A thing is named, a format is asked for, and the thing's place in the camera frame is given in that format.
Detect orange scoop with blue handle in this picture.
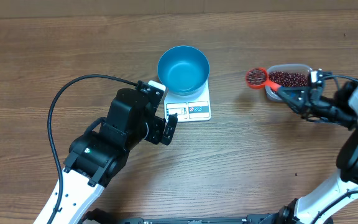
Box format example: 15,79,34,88
245,67,281,91

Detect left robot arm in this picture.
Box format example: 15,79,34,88
35,81,178,223

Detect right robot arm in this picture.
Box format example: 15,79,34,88
263,80,358,223

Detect white digital kitchen scale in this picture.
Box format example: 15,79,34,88
163,81,211,123

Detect blue metal bowl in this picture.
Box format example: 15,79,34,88
157,45,210,96

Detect red beans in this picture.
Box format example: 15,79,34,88
269,72,308,87

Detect clear plastic container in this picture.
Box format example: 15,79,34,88
265,63,313,102

